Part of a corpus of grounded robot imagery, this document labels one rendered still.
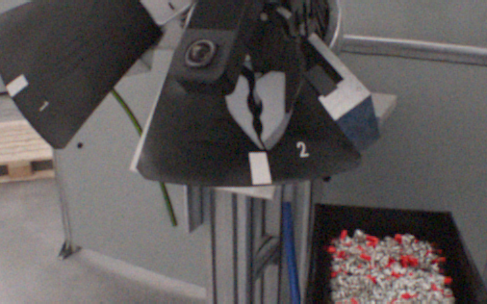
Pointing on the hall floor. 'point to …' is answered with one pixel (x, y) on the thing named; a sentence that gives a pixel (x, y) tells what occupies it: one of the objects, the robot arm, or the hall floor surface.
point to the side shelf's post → (313, 193)
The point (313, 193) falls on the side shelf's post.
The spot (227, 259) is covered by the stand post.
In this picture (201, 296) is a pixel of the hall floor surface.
